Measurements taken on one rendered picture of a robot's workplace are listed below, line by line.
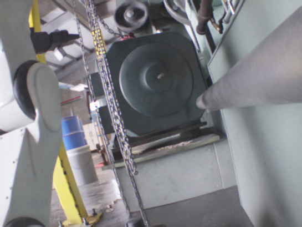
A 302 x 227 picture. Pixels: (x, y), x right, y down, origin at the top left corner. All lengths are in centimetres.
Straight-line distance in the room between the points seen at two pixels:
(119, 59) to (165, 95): 26
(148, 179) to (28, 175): 97
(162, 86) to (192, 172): 48
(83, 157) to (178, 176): 150
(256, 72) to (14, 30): 54
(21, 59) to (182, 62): 83
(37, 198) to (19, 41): 35
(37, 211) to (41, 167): 9
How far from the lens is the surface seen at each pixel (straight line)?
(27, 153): 54
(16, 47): 61
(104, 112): 138
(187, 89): 123
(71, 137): 457
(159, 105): 119
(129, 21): 213
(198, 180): 141
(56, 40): 99
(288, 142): 41
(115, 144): 142
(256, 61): 17
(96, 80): 140
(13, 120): 59
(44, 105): 54
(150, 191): 143
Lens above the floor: 45
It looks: level
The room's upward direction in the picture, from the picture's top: 16 degrees counter-clockwise
